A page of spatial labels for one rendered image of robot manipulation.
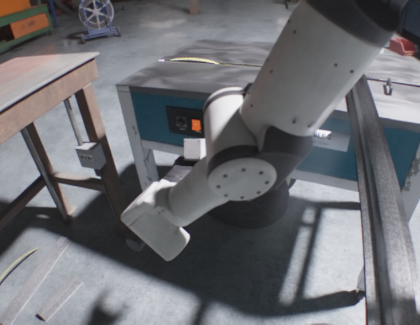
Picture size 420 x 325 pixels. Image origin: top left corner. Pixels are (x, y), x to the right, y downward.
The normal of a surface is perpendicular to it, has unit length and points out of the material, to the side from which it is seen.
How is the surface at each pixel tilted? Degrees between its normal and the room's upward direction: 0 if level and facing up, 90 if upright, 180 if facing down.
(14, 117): 90
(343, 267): 0
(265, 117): 84
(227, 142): 25
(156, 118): 90
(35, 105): 90
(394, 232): 0
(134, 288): 0
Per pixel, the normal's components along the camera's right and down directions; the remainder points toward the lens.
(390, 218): -0.07, -0.81
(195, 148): -0.47, 0.07
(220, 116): -0.54, -0.51
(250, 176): 0.06, 0.77
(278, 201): -0.41, 0.56
